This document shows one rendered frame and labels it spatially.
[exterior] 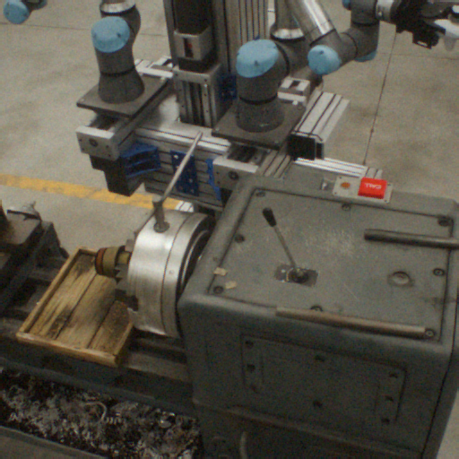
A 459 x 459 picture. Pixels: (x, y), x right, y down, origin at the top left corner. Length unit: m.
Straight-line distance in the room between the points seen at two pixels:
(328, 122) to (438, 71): 2.57
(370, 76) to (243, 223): 3.14
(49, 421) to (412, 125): 2.82
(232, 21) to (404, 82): 2.59
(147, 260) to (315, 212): 0.40
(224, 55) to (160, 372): 1.00
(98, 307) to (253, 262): 0.62
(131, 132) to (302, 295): 1.06
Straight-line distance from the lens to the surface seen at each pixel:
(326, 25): 1.64
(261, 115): 1.88
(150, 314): 1.51
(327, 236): 1.43
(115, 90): 2.11
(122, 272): 1.59
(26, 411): 2.12
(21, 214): 2.10
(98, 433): 1.95
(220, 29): 2.03
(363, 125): 4.02
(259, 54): 1.83
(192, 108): 2.15
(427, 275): 1.37
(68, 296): 1.90
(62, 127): 4.28
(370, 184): 1.55
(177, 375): 1.68
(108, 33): 2.05
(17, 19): 2.10
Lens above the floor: 2.24
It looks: 43 degrees down
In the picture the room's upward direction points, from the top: 5 degrees counter-clockwise
